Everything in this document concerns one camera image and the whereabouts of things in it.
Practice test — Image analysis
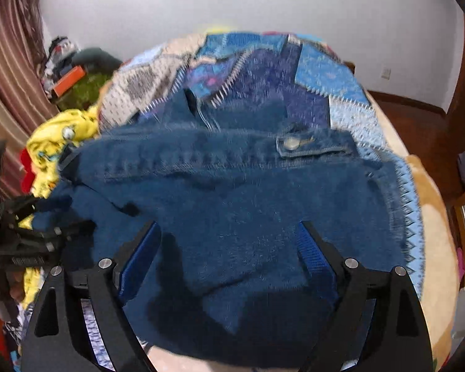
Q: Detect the white wall socket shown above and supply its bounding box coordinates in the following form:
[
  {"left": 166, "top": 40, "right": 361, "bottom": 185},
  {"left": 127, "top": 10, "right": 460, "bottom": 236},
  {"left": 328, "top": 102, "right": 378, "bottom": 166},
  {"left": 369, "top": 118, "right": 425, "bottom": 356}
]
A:
[{"left": 381, "top": 68, "right": 392, "bottom": 80}]

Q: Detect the red cloth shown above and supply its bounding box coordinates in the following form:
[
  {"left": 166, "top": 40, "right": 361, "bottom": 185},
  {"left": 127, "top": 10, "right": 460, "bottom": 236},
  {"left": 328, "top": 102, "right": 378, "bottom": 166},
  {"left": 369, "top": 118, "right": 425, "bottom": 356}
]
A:
[{"left": 19, "top": 148, "right": 36, "bottom": 193}]

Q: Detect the blue denim jacket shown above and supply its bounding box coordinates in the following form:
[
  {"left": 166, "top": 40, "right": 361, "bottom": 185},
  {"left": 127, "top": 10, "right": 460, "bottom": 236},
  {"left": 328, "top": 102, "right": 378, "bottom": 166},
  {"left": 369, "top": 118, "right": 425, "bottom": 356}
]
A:
[{"left": 33, "top": 91, "right": 406, "bottom": 368}]

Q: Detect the left hand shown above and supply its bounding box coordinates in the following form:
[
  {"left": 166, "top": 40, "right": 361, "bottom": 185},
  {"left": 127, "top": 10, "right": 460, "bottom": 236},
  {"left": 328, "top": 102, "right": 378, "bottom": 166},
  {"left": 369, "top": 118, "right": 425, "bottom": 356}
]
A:
[{"left": 0, "top": 268, "right": 27, "bottom": 307}]

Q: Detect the beige plush bed cover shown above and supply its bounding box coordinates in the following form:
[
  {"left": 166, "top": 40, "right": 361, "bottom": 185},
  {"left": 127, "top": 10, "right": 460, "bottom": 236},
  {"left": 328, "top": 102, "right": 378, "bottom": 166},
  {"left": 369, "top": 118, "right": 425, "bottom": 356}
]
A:
[{"left": 366, "top": 93, "right": 459, "bottom": 371}]

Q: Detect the yellow cartoon blanket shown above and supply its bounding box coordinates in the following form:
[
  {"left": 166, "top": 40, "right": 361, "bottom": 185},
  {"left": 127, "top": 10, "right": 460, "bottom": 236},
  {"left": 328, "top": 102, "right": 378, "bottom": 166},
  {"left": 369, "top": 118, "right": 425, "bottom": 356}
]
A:
[{"left": 19, "top": 107, "right": 101, "bottom": 307}]

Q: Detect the striped red curtain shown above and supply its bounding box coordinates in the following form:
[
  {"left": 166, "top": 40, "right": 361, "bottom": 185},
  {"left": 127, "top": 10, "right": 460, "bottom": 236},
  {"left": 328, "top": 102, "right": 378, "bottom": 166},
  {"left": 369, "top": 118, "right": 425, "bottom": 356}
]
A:
[{"left": 0, "top": 0, "right": 58, "bottom": 197}]

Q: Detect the orange box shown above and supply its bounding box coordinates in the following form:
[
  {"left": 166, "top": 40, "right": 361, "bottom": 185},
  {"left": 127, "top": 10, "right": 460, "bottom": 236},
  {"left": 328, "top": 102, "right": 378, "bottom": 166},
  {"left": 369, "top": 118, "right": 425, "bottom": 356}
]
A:
[{"left": 53, "top": 65, "right": 86, "bottom": 97}]

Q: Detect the blue patchwork quilt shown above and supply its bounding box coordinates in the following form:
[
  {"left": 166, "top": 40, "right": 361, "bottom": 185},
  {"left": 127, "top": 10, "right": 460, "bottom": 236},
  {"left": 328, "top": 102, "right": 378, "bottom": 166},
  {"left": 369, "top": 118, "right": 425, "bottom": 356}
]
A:
[{"left": 99, "top": 32, "right": 425, "bottom": 291}]

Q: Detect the dark grey cushion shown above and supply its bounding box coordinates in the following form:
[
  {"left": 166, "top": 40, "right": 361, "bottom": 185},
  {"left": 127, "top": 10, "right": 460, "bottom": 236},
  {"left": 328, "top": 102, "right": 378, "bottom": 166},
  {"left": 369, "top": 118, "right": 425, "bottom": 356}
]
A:
[{"left": 71, "top": 48, "right": 122, "bottom": 73}]

